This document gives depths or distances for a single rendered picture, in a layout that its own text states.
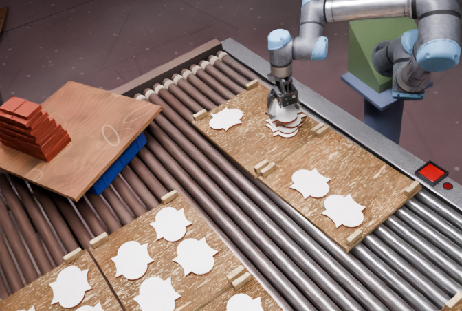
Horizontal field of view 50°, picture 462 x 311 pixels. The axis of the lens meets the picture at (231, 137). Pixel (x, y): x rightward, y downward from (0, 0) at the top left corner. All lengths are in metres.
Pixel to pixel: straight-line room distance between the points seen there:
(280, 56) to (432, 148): 1.71
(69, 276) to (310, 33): 1.08
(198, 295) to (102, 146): 0.68
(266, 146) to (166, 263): 0.57
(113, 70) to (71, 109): 2.13
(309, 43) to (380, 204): 0.56
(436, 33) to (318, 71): 2.25
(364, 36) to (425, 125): 1.30
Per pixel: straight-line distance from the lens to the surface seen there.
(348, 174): 1.74
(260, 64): 2.29
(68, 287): 1.65
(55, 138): 1.90
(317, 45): 1.65
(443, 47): 1.55
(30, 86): 4.40
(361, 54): 2.15
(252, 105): 2.03
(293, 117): 1.86
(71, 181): 1.80
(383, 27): 2.22
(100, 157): 1.83
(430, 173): 1.78
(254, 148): 1.84
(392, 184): 1.72
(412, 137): 3.25
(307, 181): 1.70
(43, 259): 1.79
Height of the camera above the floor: 2.23
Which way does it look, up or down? 43 degrees down
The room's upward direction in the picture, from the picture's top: 11 degrees counter-clockwise
